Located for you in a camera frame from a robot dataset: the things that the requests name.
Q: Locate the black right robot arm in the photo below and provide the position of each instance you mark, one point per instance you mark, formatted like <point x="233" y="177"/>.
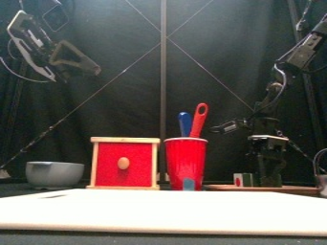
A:
<point x="304" y="51"/>

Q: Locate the red wooden drawer box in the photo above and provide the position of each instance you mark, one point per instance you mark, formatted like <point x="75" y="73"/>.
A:
<point x="108" y="166"/>

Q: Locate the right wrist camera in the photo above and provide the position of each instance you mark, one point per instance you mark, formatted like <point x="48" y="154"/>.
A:
<point x="229" y="126"/>

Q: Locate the red plastic cup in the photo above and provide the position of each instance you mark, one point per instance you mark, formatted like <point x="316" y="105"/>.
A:
<point x="184" y="159"/>

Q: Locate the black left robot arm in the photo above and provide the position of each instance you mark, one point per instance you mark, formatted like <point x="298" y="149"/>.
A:
<point x="55" y="17"/>

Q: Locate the white cutting board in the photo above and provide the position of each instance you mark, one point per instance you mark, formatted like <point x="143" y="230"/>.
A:
<point x="161" y="213"/>

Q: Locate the tan wooden plate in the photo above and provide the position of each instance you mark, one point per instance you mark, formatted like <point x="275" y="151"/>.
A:
<point x="294" y="190"/>

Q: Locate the small white object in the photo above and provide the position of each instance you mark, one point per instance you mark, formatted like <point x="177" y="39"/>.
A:
<point x="3" y="174"/>

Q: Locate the grey bowl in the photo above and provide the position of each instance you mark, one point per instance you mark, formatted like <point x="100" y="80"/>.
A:
<point x="53" y="175"/>

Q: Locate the blue tape piece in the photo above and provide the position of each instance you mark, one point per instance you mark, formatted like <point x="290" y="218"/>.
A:
<point x="188" y="185"/>

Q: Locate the black backdrop cloth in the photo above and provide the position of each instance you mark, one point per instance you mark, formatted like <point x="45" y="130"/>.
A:
<point x="111" y="79"/>

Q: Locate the grey vertical frame pole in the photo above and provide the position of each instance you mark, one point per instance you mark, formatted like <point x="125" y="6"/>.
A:
<point x="163" y="95"/>

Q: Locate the black slanted frame strut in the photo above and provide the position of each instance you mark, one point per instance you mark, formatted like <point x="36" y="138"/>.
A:
<point x="312" y="121"/>

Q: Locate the toy sushi roll piece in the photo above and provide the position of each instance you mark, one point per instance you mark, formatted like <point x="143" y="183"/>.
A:
<point x="239" y="180"/>

